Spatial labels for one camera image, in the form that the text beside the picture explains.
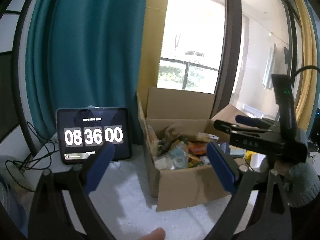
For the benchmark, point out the orange snack bag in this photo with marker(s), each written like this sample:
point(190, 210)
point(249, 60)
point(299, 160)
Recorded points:
point(198, 148)

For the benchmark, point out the tablet showing clock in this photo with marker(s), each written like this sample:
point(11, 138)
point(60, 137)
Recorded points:
point(81, 132)

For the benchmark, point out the person's right hand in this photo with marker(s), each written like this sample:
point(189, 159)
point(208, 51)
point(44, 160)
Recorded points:
point(157, 234)

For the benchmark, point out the black sliding door frame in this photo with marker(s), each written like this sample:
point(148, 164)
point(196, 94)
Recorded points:
point(230, 55)

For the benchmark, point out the teal curtain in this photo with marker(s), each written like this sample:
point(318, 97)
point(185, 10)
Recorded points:
point(81, 53)

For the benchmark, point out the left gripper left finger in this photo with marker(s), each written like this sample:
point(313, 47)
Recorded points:
point(49, 217)

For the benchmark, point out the brown cardboard box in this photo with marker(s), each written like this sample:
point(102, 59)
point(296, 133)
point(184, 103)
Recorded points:
point(175, 117)

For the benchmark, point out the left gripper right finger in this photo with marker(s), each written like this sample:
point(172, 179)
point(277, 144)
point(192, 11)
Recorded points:
point(270, 217)

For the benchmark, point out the yellow curtain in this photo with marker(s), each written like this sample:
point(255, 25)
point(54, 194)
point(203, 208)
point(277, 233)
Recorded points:
point(153, 29)

